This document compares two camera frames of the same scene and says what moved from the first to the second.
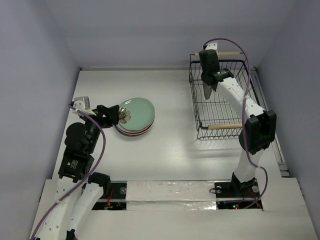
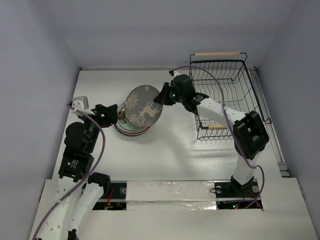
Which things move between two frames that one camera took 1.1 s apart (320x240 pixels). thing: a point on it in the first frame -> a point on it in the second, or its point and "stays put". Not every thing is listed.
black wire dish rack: x=218 y=117 stays put
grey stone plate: x=207 y=90 -> x=142 y=111
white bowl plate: x=130 y=131 stays put
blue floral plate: x=128 y=135 stays put
